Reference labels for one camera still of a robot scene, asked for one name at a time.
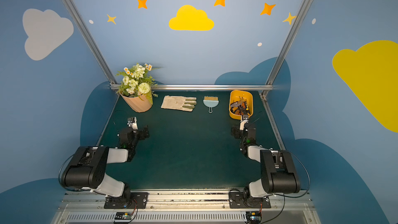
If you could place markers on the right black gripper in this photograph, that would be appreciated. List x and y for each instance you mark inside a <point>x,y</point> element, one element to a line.
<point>237,131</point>

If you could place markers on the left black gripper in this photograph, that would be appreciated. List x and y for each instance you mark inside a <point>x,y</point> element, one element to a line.
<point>142,132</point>

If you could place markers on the yellow plastic storage box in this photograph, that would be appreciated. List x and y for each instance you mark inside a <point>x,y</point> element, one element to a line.
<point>241,103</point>

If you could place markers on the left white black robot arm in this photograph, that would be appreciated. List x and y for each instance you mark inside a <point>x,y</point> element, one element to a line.
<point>86,168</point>

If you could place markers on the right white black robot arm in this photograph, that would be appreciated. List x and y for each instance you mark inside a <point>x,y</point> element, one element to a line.
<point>277,169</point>

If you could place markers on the pink pot with flowers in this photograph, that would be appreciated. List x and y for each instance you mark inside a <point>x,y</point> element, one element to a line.
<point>137,87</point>

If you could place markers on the small blue brush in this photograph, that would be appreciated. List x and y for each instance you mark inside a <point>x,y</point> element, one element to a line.
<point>210,102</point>

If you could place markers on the beige work glove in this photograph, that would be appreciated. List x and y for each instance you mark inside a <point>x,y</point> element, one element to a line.
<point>181,103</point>

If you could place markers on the left circuit board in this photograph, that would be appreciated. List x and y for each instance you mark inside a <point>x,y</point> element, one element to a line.
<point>123,217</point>

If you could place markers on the circuit board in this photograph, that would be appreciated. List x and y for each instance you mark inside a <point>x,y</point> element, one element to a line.
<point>253,217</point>
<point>123,217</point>

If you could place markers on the right circuit board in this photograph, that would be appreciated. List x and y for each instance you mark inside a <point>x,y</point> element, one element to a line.
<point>253,217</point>

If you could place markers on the aluminium back frame bar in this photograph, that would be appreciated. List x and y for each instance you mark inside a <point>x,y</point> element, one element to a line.
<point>212,87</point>

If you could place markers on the right aluminium frame post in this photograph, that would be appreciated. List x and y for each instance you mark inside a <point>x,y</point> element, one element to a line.
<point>300,16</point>

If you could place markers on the aluminium frame post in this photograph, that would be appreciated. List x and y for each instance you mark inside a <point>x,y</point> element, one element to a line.
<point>77,18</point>
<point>300,16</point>

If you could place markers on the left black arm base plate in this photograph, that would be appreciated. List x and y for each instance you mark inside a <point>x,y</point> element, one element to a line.
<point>136,200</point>

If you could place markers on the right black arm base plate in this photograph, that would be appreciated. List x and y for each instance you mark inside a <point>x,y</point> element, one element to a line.
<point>238,199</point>

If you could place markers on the aluminium front rail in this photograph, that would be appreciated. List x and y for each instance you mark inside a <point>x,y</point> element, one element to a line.
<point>185,206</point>

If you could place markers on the left aluminium frame post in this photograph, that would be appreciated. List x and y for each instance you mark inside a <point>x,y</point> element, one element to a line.
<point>77,18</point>

